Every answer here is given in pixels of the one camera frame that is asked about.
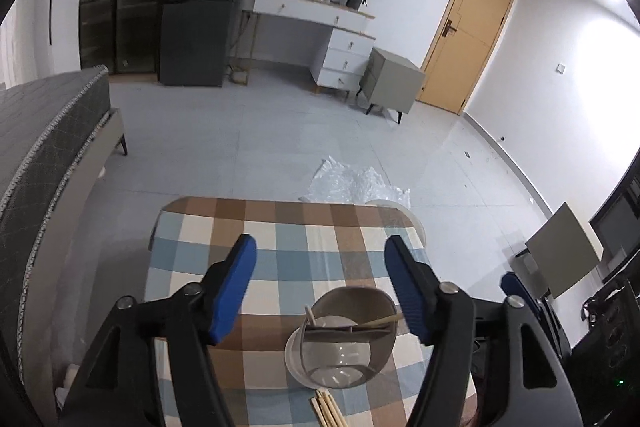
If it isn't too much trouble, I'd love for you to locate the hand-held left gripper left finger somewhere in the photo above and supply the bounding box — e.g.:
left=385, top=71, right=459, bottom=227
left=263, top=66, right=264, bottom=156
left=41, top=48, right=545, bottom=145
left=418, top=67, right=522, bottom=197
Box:
left=57, top=233, right=258, bottom=427

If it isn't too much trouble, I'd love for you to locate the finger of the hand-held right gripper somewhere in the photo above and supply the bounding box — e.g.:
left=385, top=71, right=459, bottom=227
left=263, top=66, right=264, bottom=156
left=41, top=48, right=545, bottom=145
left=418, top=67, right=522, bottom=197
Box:
left=501, top=271, right=571, bottom=358

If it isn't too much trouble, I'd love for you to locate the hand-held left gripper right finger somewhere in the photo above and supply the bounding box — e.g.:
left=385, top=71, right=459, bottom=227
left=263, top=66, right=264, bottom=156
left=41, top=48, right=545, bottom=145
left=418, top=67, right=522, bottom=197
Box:
left=384, top=234, right=583, bottom=427

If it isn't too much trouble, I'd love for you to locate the grey white utensil holder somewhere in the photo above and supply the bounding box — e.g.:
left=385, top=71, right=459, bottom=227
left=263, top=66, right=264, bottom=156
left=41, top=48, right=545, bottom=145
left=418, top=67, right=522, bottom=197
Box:
left=284, top=286, right=401, bottom=390

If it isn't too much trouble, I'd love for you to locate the checkered tablecloth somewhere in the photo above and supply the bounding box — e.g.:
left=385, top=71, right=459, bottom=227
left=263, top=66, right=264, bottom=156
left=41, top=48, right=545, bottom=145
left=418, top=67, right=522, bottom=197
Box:
left=145, top=196, right=478, bottom=427

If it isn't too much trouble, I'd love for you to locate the beige chair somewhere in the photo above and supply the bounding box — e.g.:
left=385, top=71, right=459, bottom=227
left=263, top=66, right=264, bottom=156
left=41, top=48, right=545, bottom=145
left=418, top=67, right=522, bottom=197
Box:
left=515, top=202, right=603, bottom=300

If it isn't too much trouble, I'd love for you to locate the white plastic bag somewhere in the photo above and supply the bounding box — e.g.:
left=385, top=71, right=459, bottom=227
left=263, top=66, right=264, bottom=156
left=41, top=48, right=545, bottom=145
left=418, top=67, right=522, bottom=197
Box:
left=365, top=199, right=427, bottom=248

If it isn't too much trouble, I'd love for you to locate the dark framed panel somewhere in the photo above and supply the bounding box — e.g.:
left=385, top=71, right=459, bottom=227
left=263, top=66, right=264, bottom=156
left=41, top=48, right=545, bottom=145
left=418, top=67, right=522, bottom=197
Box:
left=589, top=172, right=640, bottom=284

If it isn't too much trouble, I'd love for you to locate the clear plastic sheet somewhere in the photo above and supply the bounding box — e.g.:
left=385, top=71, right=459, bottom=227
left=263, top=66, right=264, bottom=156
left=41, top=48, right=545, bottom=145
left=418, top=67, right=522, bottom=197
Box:
left=299, top=156, right=412, bottom=208

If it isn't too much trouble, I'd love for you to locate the grey nightstand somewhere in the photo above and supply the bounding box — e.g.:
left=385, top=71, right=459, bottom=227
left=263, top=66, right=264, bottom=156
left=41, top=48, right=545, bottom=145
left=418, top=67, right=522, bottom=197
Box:
left=357, top=47, right=427, bottom=125

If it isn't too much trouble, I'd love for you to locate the gold metal rack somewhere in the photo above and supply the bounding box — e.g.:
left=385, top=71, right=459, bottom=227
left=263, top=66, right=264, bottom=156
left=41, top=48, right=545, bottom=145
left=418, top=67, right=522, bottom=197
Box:
left=227, top=9, right=258, bottom=85

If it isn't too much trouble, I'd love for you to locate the white vanity desk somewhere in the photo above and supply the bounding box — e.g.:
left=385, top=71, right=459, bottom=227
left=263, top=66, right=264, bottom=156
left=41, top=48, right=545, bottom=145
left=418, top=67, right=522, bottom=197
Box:
left=241, top=0, right=377, bottom=100

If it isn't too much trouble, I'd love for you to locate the grey quilted mattress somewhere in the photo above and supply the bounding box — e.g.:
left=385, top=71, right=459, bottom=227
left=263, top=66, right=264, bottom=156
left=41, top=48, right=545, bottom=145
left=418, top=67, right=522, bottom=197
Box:
left=0, top=66, right=112, bottom=408

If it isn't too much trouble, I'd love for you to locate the wooden door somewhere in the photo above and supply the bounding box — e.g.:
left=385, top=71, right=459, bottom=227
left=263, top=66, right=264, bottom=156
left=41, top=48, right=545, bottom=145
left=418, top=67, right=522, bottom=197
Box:
left=416, top=0, right=521, bottom=116

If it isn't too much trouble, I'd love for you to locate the white wardrobe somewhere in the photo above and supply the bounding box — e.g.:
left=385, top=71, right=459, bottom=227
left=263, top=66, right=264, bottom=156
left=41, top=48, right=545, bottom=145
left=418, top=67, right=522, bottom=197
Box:
left=10, top=0, right=85, bottom=80

